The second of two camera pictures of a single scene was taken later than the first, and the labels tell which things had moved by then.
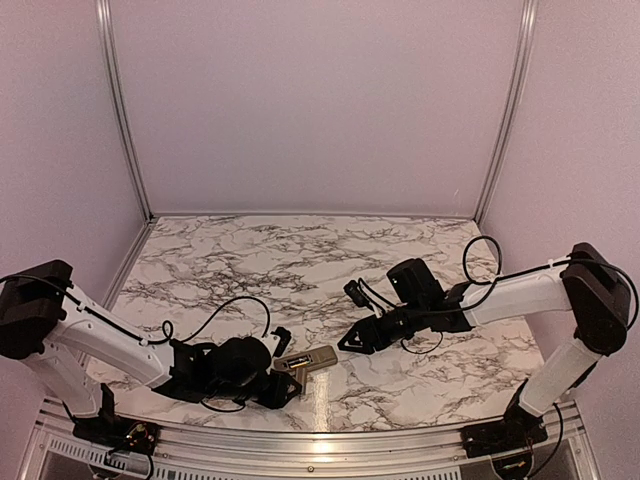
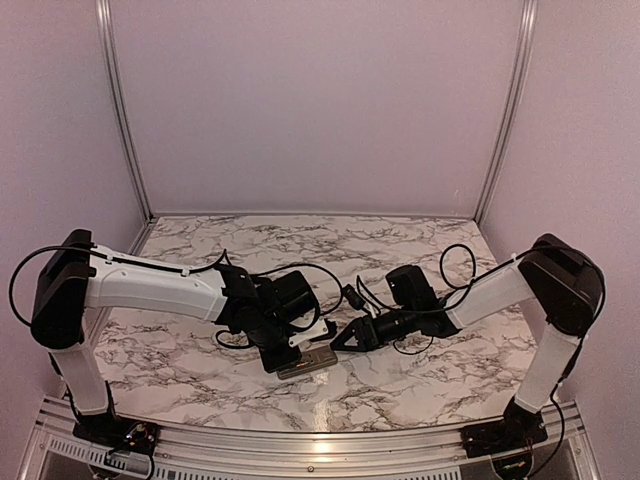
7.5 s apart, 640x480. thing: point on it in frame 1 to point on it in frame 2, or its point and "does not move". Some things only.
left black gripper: x=277 y=395 to x=275 y=362
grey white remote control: x=308 y=360 does not move
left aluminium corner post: x=104 y=29 does not move
